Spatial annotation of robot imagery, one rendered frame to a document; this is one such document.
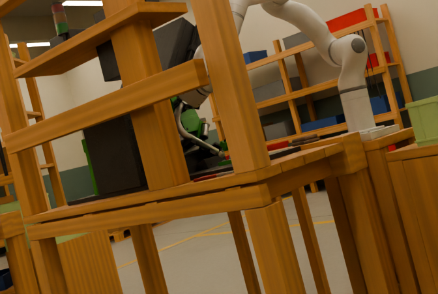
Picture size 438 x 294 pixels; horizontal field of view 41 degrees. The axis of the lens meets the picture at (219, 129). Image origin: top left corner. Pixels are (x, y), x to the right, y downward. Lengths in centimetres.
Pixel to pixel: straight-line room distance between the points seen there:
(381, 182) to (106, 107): 113
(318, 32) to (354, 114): 38
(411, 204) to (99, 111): 125
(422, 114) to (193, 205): 92
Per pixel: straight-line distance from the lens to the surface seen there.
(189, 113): 258
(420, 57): 792
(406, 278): 254
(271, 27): 907
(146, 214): 226
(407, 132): 262
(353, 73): 257
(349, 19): 769
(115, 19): 218
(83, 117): 237
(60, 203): 538
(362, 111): 258
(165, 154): 211
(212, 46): 190
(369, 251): 242
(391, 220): 248
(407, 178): 237
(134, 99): 212
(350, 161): 232
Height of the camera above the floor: 99
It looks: 1 degrees up
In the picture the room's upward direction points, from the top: 14 degrees counter-clockwise
